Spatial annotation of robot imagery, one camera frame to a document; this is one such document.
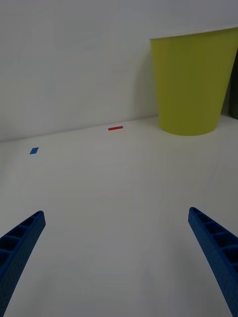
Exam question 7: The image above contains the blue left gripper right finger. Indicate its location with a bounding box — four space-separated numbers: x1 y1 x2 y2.
187 207 238 317

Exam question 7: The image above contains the grey plastic bin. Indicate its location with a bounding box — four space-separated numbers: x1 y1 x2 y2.
222 48 238 120

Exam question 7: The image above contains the yellow-green plastic bin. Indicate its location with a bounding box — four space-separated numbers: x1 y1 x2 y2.
150 26 238 136

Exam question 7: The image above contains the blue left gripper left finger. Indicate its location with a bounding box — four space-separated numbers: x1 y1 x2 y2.
0 210 46 317

